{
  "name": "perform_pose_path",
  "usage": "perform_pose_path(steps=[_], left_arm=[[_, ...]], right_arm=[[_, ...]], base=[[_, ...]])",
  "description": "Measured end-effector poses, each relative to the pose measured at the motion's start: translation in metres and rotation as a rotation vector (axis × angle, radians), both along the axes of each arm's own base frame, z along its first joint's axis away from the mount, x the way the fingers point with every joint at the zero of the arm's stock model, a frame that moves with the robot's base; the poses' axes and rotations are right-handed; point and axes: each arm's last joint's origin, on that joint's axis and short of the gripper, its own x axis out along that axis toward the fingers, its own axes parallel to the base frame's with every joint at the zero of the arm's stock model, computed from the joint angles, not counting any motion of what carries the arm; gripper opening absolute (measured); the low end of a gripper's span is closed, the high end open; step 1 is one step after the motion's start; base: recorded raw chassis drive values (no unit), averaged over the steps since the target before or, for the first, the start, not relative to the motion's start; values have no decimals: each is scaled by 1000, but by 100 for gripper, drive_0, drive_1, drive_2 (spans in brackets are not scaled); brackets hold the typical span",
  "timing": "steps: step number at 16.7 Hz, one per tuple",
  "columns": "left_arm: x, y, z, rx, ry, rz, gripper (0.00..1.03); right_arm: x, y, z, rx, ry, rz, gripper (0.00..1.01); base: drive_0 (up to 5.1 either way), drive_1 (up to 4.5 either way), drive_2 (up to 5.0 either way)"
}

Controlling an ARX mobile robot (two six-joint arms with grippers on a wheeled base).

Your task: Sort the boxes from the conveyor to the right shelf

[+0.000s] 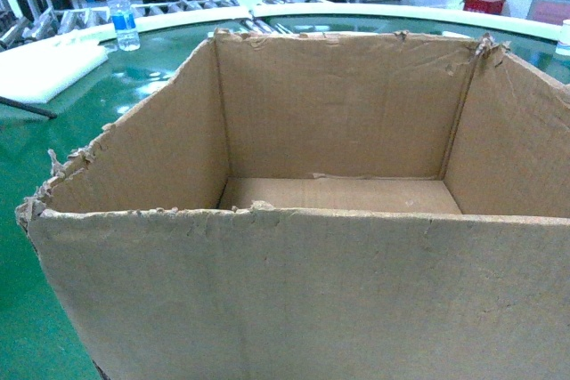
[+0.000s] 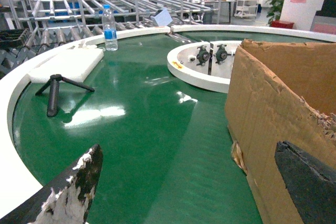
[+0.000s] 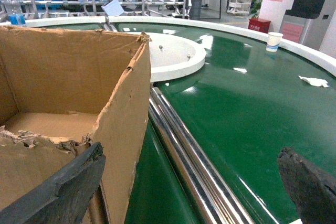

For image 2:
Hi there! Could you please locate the small black tripod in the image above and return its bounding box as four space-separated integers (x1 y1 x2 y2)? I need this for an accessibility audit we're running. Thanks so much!
35 74 95 118

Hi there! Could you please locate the metal roller rack shelf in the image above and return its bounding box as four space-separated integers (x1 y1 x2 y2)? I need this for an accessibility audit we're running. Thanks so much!
1 0 215 65

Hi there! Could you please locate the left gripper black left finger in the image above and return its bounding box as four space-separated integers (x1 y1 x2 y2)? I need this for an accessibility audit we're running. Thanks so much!
1 144 103 223

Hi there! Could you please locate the green curved conveyor belt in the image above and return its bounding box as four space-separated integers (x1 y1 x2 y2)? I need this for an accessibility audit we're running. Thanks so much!
12 30 336 224

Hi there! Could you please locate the white utility cart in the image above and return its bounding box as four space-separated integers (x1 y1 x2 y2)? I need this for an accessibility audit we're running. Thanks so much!
234 0 258 18

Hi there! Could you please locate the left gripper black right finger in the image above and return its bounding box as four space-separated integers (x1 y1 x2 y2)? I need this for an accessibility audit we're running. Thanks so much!
275 141 335 223

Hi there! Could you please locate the clear plastic water bottle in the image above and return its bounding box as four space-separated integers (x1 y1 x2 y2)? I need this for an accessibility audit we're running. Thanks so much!
102 4 118 51

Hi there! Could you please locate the small white box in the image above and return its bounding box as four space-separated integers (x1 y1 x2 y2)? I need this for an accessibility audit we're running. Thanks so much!
151 8 173 26

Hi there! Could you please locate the white foam block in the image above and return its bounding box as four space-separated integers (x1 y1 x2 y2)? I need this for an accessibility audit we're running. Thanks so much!
28 48 103 83

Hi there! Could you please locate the brown cardboard box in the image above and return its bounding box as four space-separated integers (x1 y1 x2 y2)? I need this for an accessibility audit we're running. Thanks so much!
225 40 335 223

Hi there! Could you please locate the white inner conveyor hub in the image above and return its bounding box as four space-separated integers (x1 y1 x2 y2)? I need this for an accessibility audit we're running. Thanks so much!
167 40 241 93

